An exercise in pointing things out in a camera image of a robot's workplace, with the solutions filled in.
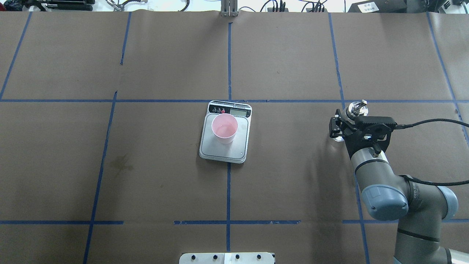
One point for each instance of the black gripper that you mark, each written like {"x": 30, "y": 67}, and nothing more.
{"x": 352, "y": 140}

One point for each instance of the clear glass sauce bottle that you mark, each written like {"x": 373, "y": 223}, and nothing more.
{"x": 350, "y": 113}

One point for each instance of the pink plastic cup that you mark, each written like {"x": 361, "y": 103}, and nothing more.
{"x": 224, "y": 126}

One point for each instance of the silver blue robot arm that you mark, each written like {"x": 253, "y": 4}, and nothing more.
{"x": 419, "y": 206}

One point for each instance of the grey digital kitchen scale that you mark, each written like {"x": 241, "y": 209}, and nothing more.
{"x": 236, "y": 151}

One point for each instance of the black box with white label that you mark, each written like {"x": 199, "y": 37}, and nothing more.
{"x": 378, "y": 6}

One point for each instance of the black gripper camera mount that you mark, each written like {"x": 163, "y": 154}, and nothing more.
{"x": 374, "y": 132}

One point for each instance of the aluminium frame post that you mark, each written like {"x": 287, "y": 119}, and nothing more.
{"x": 229, "y": 8}

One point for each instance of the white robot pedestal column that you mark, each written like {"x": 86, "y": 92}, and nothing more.
{"x": 228, "y": 258}

